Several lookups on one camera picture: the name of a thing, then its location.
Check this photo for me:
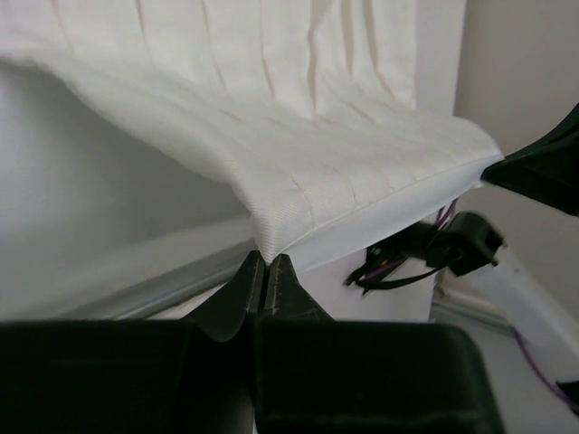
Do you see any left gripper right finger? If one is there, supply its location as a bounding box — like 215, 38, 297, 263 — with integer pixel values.
260, 254, 333, 323

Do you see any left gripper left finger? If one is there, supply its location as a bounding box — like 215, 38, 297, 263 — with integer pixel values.
183, 250, 265, 343

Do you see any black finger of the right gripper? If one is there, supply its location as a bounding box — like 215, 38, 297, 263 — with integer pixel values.
481, 108, 578, 216

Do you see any white pleated skirt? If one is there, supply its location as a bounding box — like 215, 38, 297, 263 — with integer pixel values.
1, 1, 502, 270

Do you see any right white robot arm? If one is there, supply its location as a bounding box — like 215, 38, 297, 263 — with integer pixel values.
464, 108, 578, 405

